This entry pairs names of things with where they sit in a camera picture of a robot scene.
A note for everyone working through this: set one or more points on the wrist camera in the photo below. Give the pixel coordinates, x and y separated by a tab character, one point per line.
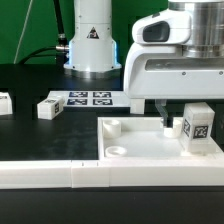
165	28

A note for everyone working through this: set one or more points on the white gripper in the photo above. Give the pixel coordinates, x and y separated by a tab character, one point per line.
160	72

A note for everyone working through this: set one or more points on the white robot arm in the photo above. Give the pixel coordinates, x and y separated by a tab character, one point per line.
93	52

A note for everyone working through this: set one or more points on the white L-shaped obstacle fence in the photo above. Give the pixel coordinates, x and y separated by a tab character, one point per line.
115	169

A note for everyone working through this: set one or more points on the white base tag plate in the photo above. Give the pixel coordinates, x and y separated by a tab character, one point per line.
95	99

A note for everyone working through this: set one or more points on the white square table top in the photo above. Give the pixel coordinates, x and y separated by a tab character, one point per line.
145	138

